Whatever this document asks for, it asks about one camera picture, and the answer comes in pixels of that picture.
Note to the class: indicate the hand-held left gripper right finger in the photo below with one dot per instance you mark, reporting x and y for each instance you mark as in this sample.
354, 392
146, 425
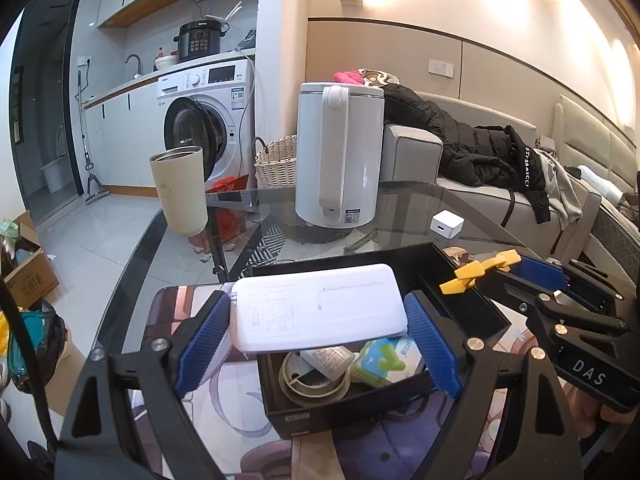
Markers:
435, 345

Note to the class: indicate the white bucket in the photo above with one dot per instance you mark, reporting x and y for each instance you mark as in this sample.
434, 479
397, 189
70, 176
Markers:
52, 177

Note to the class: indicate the patterned plush toy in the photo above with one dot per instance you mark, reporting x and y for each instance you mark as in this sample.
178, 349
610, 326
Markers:
380, 77

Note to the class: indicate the person's right hand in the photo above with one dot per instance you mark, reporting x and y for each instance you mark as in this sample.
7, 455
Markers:
595, 410

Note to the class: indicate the yellow plastic clip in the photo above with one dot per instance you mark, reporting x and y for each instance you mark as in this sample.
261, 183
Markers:
475, 270

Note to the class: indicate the white washing machine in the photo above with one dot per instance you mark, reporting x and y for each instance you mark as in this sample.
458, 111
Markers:
200, 85

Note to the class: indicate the white kitchen cabinet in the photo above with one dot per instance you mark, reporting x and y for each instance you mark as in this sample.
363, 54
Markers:
125, 140

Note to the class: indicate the pink cloth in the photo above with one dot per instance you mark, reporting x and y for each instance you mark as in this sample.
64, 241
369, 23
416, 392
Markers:
350, 77

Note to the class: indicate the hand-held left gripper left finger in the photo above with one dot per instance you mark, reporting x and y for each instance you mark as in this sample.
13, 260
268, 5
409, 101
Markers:
200, 345

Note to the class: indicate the wall switch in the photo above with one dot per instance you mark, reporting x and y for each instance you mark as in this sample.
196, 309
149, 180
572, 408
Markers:
440, 67

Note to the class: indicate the green white packet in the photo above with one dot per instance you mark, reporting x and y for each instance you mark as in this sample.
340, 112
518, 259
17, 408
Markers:
385, 362

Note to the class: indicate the small white sachet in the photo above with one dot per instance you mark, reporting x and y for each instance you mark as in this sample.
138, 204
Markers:
327, 360

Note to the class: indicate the grey sofa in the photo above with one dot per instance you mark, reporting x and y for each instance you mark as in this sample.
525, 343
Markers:
410, 155

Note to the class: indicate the wall socket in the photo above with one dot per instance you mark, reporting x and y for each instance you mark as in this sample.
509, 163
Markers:
85, 62

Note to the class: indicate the black faucet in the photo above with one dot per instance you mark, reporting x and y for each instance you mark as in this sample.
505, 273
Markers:
140, 67

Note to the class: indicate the brown cardboard box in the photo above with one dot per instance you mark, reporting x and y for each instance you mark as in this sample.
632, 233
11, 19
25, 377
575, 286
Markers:
30, 280

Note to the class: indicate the grey garment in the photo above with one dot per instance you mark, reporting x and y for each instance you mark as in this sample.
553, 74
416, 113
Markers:
557, 185

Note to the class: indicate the black pressure cooker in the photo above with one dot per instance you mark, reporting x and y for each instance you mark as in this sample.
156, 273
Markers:
197, 42

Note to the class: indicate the dark glass door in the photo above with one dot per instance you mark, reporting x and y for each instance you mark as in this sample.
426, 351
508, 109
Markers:
45, 110

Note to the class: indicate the beige tumbler cup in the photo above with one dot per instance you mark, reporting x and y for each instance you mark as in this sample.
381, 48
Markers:
180, 190

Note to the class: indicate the black cardboard box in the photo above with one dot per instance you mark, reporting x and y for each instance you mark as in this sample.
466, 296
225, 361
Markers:
465, 305

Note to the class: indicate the white bowl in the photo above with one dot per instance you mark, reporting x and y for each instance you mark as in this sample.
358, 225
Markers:
166, 62

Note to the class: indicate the striped floor mat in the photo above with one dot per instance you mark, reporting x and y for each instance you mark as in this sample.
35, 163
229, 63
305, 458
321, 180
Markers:
262, 252

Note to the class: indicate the black puffer jacket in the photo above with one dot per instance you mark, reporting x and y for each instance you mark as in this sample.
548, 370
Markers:
450, 135

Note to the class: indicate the white power bank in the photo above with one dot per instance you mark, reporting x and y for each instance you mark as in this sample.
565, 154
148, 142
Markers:
320, 307

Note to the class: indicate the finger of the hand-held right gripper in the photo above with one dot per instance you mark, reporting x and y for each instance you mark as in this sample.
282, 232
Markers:
545, 307
540, 272

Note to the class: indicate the mop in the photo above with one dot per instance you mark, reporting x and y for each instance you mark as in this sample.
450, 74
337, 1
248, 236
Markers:
90, 175

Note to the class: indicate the red bag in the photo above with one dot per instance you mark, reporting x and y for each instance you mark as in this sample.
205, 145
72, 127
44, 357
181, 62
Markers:
230, 210

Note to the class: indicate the white charger cube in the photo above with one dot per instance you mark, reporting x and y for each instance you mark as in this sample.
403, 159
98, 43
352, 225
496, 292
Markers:
447, 225

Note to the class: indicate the white electric kettle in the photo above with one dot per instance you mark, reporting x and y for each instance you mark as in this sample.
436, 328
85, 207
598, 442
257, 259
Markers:
340, 160

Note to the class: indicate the teal yellow bag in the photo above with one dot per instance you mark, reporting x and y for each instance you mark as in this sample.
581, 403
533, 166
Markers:
37, 350

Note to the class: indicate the wicker basket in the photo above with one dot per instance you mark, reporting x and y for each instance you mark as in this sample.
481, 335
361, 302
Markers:
275, 165

